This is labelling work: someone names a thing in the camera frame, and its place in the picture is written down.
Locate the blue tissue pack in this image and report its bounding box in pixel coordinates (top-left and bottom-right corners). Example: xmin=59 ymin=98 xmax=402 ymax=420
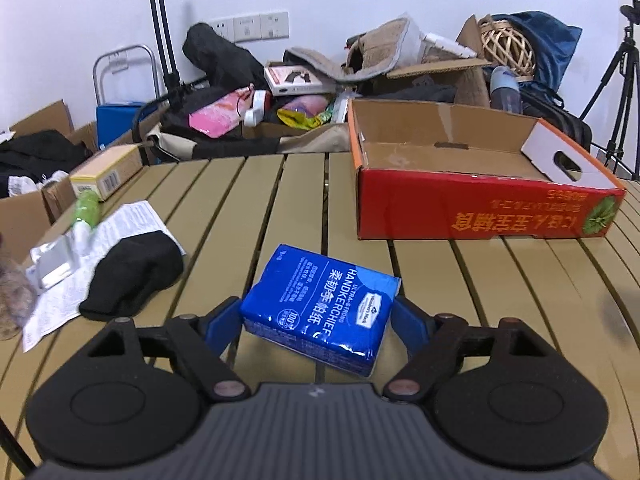
xmin=239 ymin=244 xmax=402 ymax=377

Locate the white wall socket strip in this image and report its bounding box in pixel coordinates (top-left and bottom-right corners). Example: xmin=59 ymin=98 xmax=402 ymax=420
xmin=207 ymin=10 xmax=291 ymax=43

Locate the olive slatted folding table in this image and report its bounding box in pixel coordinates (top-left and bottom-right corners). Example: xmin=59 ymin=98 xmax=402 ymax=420
xmin=0 ymin=152 xmax=640 ymax=461

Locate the large open cardboard box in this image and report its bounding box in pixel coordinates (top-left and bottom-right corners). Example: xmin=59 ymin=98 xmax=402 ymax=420
xmin=0 ymin=100 xmax=98 ymax=261

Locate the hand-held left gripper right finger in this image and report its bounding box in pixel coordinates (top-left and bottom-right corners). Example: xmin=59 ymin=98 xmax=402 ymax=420
xmin=383 ymin=296 xmax=550 ymax=404

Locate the white box with dark picture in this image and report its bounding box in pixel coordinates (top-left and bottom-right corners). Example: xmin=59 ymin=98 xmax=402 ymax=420
xmin=263 ymin=62 xmax=337 ymax=96

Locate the grey blue water bottle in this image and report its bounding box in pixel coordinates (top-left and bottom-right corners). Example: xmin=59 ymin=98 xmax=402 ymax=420
xmin=489 ymin=65 xmax=523 ymax=115

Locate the beige folding wagon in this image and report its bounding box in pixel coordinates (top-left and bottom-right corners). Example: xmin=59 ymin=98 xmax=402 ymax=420
xmin=145 ymin=120 xmax=351 ymax=163

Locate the white flat box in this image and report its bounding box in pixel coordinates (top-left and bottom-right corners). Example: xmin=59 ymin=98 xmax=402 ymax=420
xmin=422 ymin=32 xmax=478 ymax=59

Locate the beige fleece cloth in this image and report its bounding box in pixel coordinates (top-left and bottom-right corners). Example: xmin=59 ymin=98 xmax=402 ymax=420
xmin=284 ymin=17 xmax=416 ymax=83

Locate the black fabric bag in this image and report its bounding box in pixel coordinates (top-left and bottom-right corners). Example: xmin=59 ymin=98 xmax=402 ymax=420
xmin=181 ymin=22 xmax=271 ymax=93

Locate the black tripod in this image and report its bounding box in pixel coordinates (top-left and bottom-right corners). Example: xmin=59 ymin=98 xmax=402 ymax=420
xmin=580 ymin=25 xmax=640 ymax=181

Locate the open brown cardboard box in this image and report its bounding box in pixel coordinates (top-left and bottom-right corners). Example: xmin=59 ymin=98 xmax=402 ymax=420
xmin=385 ymin=15 xmax=493 ymax=108

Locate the black knit cloth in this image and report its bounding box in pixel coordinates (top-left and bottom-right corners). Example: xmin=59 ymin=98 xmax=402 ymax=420
xmin=79 ymin=231 xmax=185 ymax=322

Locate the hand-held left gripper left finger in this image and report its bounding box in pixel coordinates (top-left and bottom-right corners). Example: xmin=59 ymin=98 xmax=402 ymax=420
xmin=85 ymin=297 xmax=252 ymax=404

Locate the woven rattan ball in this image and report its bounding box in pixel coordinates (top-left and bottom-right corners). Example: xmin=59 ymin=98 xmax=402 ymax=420
xmin=479 ymin=16 xmax=537 ymax=81

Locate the white printed leaflet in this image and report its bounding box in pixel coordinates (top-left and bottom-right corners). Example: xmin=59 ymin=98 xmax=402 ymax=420
xmin=22 ymin=200 xmax=187 ymax=353

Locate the black wagon handle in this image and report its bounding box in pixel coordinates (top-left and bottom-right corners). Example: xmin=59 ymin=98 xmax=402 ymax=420
xmin=134 ymin=0 xmax=181 ymax=106

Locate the red cardboard box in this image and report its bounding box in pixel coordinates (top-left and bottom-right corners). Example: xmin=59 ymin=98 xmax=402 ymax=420
xmin=347 ymin=98 xmax=627 ymax=241

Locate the yellow green packet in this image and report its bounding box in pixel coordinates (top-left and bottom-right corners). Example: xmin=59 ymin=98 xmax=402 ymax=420
xmin=277 ymin=97 xmax=336 ymax=131

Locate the clear jar with black lid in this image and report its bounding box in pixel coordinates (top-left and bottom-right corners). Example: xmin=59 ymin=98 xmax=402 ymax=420
xmin=0 ymin=232 xmax=37 ymax=341

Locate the silver folding cart frame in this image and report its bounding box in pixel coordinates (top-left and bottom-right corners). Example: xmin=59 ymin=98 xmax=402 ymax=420
xmin=92 ymin=45 xmax=157 ymax=108

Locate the pink packet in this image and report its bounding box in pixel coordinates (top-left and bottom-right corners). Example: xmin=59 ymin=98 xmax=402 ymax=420
xmin=188 ymin=87 xmax=256 ymax=138

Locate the yellow carton box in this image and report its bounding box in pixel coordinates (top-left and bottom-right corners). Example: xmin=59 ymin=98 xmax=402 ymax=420
xmin=69 ymin=144 xmax=144 ymax=202

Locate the black clothing pile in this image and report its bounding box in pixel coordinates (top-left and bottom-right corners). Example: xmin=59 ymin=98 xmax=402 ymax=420
xmin=0 ymin=130 xmax=93 ymax=198

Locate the dark blue velvet bag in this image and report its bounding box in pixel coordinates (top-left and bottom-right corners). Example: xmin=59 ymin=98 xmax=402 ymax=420
xmin=492 ymin=11 xmax=583 ymax=106

